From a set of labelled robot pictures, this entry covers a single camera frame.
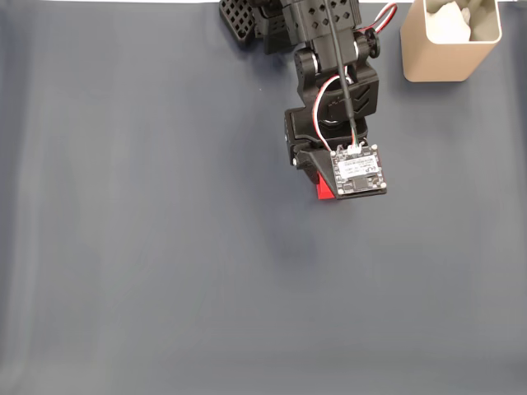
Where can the red cube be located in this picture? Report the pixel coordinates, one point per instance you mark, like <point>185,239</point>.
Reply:
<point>323,191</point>

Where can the beige rounded square box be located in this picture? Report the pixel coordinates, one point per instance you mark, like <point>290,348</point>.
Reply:
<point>444,61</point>

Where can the blue-grey table mat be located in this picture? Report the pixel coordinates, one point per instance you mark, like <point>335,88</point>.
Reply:
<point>164,247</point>

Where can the white crumpled cloth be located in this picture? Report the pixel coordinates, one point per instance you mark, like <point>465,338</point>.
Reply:
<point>446,22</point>

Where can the camera board on black mount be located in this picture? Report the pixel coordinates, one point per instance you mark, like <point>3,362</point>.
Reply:
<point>358,170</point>

